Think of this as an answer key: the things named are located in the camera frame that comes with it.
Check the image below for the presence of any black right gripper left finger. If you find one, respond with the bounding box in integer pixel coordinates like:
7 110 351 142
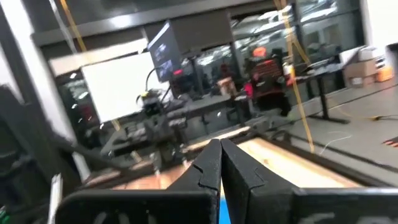
55 139 222 224

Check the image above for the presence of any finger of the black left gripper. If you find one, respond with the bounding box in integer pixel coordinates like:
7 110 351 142
124 126 146 141
169 114 187 129

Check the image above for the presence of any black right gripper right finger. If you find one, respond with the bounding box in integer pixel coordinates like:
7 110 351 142
220 139 398 224

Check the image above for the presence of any blue round plate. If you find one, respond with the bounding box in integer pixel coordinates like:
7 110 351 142
217 182 233 224

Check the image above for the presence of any grey desk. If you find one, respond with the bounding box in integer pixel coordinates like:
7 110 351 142
174 93 249 125

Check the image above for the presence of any small cardboard box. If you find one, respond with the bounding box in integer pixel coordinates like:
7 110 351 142
217 77 238 96

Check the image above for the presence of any computer monitor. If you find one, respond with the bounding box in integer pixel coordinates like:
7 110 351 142
147 11 234 83

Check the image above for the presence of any black tool cart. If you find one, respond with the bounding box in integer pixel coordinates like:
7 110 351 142
244 46 292 116

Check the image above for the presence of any black standing desk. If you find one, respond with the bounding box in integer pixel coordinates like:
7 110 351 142
294 60 352 125

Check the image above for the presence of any large cardboard box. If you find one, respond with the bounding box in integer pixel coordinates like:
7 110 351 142
343 58 379 88

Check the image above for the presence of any orange bin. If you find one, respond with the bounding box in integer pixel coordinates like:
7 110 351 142
375 66 394 83

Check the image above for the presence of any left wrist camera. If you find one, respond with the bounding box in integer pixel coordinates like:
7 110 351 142
141 91 163 116

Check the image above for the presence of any white floor cable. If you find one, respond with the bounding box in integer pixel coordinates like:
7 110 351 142
318 130 354 156

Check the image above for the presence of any silver aluminium bracket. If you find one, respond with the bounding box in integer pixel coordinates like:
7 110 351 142
48 174 63 224

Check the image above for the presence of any yellow cable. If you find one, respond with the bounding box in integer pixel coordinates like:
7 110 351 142
273 0 315 153
58 0 144 162

